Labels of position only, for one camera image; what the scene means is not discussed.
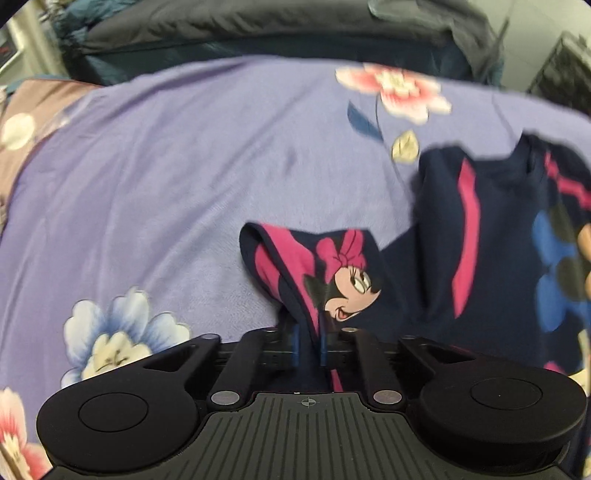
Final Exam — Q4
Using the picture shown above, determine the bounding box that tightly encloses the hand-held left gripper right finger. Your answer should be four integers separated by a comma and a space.
318, 325, 478, 409

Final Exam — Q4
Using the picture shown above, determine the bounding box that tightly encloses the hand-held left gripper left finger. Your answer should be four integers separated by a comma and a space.
139, 322, 301, 408

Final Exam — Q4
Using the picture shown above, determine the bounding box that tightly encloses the navy cartoon print garment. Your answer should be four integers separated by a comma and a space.
239, 134, 591, 393

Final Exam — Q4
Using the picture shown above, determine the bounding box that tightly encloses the purple floral blanket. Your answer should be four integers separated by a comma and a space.
0, 55, 591, 480

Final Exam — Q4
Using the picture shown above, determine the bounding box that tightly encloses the dark grey duvet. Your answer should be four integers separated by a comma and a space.
69, 0, 504, 86

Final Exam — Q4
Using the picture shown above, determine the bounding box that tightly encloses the dark metal rack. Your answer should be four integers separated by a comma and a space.
526, 32, 591, 112

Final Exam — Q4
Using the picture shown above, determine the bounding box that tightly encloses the framed wall picture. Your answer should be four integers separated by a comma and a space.
0, 25, 25, 72

